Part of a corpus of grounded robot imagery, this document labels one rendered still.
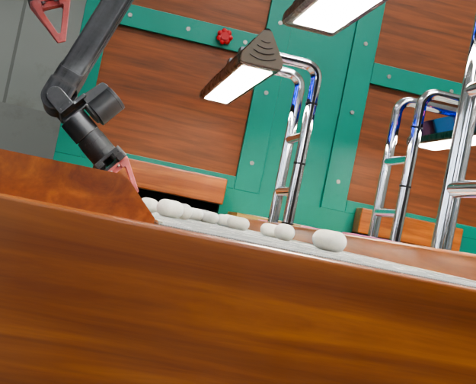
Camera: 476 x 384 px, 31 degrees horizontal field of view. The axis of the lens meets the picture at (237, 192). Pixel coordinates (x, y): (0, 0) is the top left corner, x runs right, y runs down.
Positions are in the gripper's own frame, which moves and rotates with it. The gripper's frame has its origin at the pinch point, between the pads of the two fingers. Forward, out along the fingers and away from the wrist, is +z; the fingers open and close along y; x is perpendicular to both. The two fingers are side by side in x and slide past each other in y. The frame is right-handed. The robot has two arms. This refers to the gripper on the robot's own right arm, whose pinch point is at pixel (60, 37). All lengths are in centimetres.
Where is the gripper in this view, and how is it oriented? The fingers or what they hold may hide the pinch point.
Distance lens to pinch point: 151.4
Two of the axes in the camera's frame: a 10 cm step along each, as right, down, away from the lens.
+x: -9.4, 2.6, -2.2
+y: -2.3, -0.1, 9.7
